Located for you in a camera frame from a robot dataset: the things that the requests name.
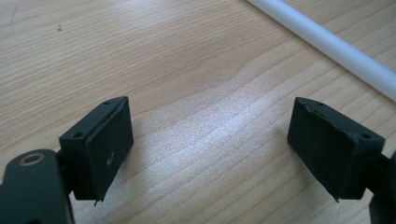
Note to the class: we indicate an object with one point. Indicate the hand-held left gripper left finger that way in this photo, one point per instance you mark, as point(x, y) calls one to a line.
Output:
point(102, 149)

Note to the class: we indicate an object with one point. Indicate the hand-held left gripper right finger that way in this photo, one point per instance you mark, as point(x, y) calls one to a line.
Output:
point(330, 149)

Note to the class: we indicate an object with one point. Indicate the white plastic tube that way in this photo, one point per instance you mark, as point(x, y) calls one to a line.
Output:
point(327, 40)

